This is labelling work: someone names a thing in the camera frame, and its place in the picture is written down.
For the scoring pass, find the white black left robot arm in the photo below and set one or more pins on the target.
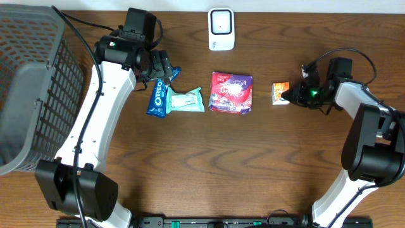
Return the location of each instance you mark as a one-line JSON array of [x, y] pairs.
[[75, 183]]

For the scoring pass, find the white barcode scanner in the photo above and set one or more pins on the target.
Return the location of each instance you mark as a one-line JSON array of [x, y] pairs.
[[221, 29]]

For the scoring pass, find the grey plastic mesh basket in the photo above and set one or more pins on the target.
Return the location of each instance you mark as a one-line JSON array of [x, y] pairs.
[[41, 86]]

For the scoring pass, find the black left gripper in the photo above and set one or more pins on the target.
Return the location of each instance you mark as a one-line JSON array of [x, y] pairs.
[[165, 66]]

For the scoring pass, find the orange Kleenex tissue pack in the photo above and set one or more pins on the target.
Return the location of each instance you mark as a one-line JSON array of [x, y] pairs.
[[277, 89]]

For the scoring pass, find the teal wet wipes pack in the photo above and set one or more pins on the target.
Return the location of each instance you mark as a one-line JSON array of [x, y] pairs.
[[190, 101]]

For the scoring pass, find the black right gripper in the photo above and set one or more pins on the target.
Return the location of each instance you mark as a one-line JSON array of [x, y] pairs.
[[304, 94]]

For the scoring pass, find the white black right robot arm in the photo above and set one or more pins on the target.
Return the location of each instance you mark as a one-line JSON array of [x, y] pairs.
[[372, 156]]

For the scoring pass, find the blue Oreo cookie pack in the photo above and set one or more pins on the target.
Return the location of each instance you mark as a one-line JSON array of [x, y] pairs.
[[158, 100]]

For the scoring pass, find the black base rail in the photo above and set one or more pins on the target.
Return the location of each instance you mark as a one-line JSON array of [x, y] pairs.
[[158, 222]]

